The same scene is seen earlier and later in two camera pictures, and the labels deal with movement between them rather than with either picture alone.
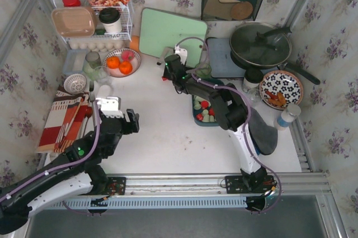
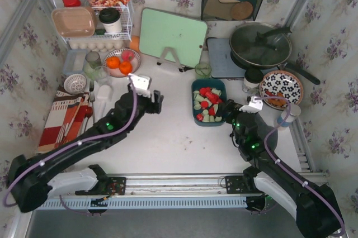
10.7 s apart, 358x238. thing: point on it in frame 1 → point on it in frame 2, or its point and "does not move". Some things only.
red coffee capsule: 204,104 does not move
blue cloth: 263,134 does not move
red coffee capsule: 211,112 does not move
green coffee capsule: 197,105 does not move
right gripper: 171,65 → 225,109
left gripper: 127,124 → 154,103
